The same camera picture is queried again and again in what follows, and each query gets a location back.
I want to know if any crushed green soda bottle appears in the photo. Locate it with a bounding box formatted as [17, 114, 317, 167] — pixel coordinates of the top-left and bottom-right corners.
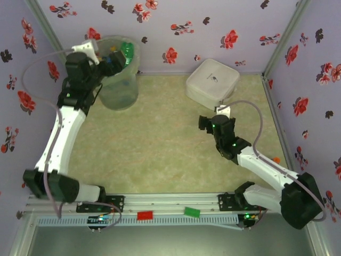
[120, 42, 134, 66]

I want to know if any translucent grey waste bin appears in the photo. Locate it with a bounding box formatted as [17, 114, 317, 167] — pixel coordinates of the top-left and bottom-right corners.
[92, 36, 141, 110]

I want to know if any white lidded plastic box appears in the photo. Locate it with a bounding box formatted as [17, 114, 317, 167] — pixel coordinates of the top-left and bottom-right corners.
[185, 58, 240, 111]

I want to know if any green plastic tag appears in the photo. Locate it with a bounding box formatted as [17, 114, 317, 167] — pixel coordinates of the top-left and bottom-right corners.
[184, 206, 201, 219]

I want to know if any red plastic tag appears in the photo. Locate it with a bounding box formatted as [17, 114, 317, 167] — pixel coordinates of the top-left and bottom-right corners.
[136, 211, 155, 221]

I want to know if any grey metal shelf panel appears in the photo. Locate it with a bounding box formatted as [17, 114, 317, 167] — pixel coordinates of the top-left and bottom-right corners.
[26, 212, 318, 256]

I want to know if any grey right arm cable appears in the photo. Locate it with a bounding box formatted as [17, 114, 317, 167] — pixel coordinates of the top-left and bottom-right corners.
[225, 100, 327, 231]

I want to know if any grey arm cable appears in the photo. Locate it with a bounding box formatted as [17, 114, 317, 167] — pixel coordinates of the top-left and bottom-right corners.
[225, 100, 327, 231]
[22, 49, 123, 231]

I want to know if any grey left arm cable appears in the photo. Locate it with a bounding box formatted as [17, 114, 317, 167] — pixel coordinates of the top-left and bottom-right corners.
[22, 49, 123, 231]

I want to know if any aluminium table side rail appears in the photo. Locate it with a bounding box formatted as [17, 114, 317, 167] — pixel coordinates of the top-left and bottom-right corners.
[262, 76, 293, 167]

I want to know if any aluminium frame post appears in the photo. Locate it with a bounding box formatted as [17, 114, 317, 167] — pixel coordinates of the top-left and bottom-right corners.
[262, 0, 313, 81]
[23, 0, 74, 70]

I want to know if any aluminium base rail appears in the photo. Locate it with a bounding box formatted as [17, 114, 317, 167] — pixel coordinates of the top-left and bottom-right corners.
[26, 192, 318, 214]

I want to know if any white slotted cable duct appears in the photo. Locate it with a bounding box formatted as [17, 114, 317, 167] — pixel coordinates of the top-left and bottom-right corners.
[36, 215, 239, 228]

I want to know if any aluminium frame leg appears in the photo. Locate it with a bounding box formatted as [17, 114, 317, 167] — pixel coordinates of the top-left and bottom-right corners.
[9, 210, 38, 256]
[303, 221, 332, 256]

